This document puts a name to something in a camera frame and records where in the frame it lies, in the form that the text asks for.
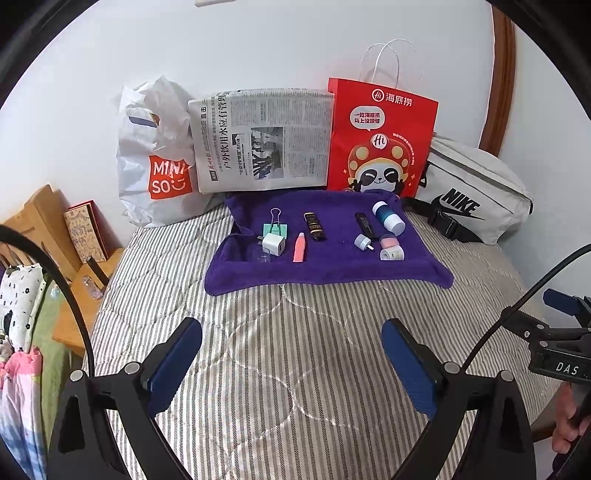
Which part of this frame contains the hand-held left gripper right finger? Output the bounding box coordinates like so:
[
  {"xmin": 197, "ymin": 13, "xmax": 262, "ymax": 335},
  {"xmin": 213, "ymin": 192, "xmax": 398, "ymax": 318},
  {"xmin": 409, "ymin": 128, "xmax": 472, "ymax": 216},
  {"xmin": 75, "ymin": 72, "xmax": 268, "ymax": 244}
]
[{"xmin": 381, "ymin": 318, "xmax": 539, "ymax": 480}]

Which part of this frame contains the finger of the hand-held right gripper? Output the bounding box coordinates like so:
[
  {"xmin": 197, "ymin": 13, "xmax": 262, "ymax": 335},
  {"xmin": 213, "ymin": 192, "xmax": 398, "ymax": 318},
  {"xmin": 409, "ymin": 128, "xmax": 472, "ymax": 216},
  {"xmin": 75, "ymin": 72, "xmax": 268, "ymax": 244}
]
[
  {"xmin": 506, "ymin": 311, "xmax": 555, "ymax": 342},
  {"xmin": 544, "ymin": 290, "xmax": 591, "ymax": 319}
]

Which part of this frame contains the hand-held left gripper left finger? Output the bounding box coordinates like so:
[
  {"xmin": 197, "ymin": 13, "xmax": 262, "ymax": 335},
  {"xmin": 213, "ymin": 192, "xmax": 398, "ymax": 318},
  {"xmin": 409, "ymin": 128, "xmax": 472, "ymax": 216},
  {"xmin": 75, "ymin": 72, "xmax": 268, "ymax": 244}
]
[{"xmin": 46, "ymin": 316, "xmax": 204, "ymax": 480}]

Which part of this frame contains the blue white bottle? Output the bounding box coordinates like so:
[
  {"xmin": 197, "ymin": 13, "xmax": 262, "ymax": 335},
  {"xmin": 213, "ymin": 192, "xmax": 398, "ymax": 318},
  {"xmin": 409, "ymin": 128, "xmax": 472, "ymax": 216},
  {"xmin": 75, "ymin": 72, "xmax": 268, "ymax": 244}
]
[{"xmin": 372, "ymin": 200, "xmax": 406, "ymax": 234}]

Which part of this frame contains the black rectangular bar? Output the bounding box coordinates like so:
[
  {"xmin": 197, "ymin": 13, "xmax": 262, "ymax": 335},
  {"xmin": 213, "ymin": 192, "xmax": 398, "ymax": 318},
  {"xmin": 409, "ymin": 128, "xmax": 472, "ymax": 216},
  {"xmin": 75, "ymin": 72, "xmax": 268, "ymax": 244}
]
[{"xmin": 355, "ymin": 211, "xmax": 380, "ymax": 241}]

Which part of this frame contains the white charger cube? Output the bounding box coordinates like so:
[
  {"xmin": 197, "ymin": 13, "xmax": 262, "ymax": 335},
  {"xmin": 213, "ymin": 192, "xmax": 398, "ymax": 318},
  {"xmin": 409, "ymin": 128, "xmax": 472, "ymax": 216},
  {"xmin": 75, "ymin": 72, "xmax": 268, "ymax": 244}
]
[{"xmin": 256, "ymin": 233, "xmax": 287, "ymax": 257}]

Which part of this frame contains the green binder clip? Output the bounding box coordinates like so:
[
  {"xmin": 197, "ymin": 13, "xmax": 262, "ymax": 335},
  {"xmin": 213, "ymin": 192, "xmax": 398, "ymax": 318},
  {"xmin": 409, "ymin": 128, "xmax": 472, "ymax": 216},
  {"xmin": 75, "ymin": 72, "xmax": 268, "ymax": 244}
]
[{"xmin": 262, "ymin": 208, "xmax": 289, "ymax": 241}]

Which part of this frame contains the black gold tube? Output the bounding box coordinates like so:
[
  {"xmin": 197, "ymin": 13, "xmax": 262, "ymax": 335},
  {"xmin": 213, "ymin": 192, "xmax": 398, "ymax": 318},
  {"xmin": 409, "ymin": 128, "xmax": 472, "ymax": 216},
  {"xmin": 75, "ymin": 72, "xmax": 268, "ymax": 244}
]
[{"xmin": 303, "ymin": 211, "xmax": 326, "ymax": 242}]

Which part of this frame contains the person's right hand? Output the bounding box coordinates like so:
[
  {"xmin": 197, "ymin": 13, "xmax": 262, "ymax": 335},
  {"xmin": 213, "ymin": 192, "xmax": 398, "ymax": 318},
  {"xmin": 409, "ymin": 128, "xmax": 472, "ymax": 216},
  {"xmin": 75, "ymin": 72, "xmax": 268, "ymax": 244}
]
[{"xmin": 551, "ymin": 384, "xmax": 579, "ymax": 457}]

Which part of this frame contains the wooden nightstand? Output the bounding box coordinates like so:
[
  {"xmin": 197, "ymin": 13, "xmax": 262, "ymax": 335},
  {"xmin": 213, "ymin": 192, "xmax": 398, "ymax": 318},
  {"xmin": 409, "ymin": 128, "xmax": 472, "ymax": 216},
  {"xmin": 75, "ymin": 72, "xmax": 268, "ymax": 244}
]
[{"xmin": 51, "ymin": 248, "xmax": 125, "ymax": 358}]

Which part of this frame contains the striped quilt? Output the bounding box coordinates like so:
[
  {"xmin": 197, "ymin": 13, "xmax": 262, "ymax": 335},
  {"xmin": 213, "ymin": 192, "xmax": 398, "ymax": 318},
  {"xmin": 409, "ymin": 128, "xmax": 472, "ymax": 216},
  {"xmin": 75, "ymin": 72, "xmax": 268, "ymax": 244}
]
[{"xmin": 83, "ymin": 198, "xmax": 555, "ymax": 480}]

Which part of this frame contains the purple towel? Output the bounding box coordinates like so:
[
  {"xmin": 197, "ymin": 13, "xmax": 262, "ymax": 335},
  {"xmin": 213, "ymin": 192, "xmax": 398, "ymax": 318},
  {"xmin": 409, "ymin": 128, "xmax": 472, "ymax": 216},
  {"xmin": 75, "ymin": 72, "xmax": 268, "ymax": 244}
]
[{"xmin": 204, "ymin": 188, "xmax": 454, "ymax": 297}]

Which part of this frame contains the white waist bag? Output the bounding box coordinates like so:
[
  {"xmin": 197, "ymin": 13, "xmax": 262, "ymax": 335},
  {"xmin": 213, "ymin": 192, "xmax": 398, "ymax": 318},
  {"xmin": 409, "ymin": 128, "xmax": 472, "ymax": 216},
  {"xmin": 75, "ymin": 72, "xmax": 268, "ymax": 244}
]
[{"xmin": 404, "ymin": 134, "xmax": 534, "ymax": 245}]

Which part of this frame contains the patterned box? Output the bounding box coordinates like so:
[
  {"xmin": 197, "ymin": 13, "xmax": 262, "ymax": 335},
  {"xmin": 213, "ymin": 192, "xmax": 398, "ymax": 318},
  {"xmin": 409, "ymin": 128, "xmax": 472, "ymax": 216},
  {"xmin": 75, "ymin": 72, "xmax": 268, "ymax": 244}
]
[{"xmin": 63, "ymin": 200, "xmax": 112, "ymax": 264}]

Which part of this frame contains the pink garment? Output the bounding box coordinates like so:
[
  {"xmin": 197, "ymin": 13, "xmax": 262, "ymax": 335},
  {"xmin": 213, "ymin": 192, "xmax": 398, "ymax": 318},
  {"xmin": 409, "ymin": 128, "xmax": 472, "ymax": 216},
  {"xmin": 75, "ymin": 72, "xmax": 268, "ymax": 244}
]
[{"xmin": 0, "ymin": 348, "xmax": 49, "ymax": 480}]

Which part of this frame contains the floral cloth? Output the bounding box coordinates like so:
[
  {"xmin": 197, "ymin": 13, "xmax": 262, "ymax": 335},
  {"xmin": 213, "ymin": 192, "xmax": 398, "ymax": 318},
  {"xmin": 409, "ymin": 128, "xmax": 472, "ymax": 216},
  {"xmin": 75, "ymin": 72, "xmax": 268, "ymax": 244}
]
[{"xmin": 0, "ymin": 263, "xmax": 51, "ymax": 352}]

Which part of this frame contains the wooden headboard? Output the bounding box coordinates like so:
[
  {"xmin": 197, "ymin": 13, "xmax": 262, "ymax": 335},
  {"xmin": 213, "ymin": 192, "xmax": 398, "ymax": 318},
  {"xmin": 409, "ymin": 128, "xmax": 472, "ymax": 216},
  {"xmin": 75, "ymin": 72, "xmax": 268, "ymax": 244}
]
[{"xmin": 0, "ymin": 185, "xmax": 81, "ymax": 282}]

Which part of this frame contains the white plastic shopping bag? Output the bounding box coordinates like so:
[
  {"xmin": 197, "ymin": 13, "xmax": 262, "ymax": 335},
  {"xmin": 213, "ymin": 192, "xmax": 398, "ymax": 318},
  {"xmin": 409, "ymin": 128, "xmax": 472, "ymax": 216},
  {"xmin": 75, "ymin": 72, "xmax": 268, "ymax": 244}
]
[{"xmin": 115, "ymin": 76, "xmax": 218, "ymax": 229}]

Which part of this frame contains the folded newspaper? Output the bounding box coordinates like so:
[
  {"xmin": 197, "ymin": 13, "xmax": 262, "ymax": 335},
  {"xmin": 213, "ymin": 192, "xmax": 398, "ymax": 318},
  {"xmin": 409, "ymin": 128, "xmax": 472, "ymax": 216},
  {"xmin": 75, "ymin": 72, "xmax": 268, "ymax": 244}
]
[{"xmin": 187, "ymin": 89, "xmax": 335, "ymax": 195}]

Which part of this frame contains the red paper bag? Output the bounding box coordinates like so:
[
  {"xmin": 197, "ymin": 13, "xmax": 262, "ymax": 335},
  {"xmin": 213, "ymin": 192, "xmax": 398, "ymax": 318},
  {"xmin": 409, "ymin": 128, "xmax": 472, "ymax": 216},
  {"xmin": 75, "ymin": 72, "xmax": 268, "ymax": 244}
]
[{"xmin": 327, "ymin": 38, "xmax": 439, "ymax": 198}]

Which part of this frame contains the wooden door frame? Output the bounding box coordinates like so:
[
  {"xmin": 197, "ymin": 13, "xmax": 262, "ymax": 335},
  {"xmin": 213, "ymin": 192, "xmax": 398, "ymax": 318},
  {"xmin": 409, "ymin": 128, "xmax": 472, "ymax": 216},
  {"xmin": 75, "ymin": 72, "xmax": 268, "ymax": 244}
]
[{"xmin": 489, "ymin": 18, "xmax": 517, "ymax": 158}]

